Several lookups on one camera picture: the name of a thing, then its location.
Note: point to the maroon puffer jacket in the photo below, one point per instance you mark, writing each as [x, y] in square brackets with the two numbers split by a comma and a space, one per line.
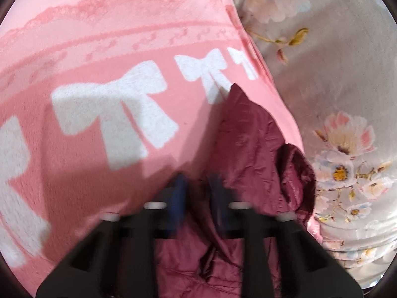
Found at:
[248, 149]

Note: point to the grey floral bedsheet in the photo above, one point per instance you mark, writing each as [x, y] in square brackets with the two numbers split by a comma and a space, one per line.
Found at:
[328, 68]

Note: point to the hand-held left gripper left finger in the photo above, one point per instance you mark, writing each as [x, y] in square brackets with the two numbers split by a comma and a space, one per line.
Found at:
[177, 196]

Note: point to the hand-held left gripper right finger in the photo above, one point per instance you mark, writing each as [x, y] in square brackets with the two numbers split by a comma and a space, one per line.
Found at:
[216, 194]

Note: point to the pink blanket with white bows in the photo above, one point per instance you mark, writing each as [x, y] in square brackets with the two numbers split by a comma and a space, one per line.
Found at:
[102, 68]

